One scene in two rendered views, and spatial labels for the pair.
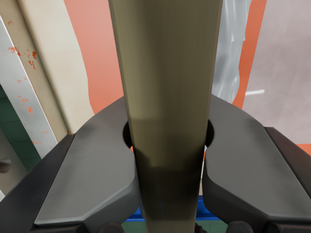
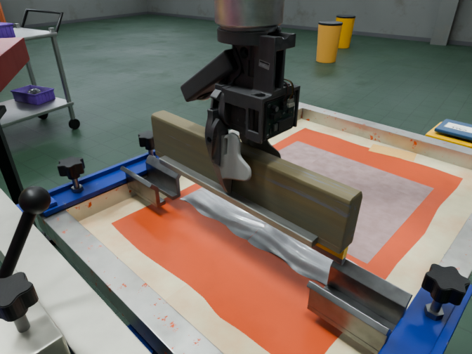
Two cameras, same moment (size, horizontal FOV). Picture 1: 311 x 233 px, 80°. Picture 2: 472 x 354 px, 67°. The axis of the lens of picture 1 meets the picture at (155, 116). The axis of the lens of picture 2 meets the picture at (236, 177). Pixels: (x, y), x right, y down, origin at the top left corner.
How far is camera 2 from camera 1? 0.50 m
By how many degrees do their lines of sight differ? 86
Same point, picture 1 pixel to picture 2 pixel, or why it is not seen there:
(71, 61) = (184, 296)
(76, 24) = (176, 272)
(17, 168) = not seen: outside the picture
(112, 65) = (215, 277)
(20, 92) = (159, 313)
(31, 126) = (180, 344)
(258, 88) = not seen: hidden behind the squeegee
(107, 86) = (223, 293)
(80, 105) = (213, 326)
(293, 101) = not seen: hidden behind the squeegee
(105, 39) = (200, 267)
